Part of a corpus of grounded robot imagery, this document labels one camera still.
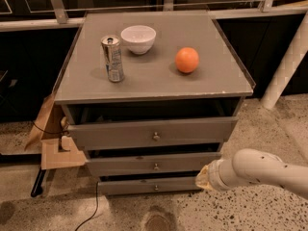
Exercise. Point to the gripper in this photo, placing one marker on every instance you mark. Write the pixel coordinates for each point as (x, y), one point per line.
(216, 176)

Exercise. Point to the grey drawer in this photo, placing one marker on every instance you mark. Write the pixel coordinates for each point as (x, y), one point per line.
(150, 164)
(115, 135)
(158, 185)

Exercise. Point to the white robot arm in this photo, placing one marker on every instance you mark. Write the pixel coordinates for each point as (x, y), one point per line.
(249, 167)

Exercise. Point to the grey bottom drawer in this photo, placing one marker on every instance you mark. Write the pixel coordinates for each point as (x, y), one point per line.
(158, 185)

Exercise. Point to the grey drawer cabinet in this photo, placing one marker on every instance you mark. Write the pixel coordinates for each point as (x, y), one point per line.
(153, 88)

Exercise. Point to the grey top drawer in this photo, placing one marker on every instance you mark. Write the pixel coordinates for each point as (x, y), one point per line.
(115, 135)

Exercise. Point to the orange fruit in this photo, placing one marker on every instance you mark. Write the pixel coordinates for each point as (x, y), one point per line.
(187, 60)

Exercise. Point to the silver drink can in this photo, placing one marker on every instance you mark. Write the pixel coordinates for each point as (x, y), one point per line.
(112, 56)

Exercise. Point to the white bowl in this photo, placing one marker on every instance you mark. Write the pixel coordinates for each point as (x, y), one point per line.
(139, 38)

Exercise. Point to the white diagonal pole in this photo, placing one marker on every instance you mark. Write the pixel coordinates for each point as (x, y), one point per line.
(288, 65)

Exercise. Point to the black bar on floor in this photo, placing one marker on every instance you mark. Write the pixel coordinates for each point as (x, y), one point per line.
(37, 187)

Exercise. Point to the metal window railing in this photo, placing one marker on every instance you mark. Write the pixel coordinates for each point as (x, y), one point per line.
(21, 15)

